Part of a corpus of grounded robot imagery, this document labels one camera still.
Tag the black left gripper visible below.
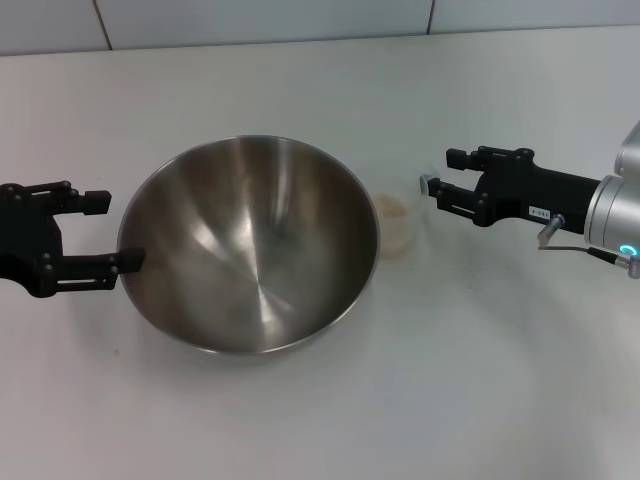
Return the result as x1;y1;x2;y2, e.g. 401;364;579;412
0;180;146;299

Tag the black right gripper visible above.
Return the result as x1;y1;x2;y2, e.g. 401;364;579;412
427;145;601;235

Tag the clear plastic measuring cup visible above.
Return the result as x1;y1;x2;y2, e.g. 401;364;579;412
372;162;437;261

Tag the white rice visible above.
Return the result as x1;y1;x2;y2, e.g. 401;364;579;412
374;194;416;259

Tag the stainless steel mixing bowl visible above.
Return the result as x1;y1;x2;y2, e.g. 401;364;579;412
115;133;380;357

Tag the right arm connector cable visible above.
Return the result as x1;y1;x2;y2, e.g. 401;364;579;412
535;213;640;276

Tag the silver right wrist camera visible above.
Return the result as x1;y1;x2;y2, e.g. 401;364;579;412
612;118;640;177

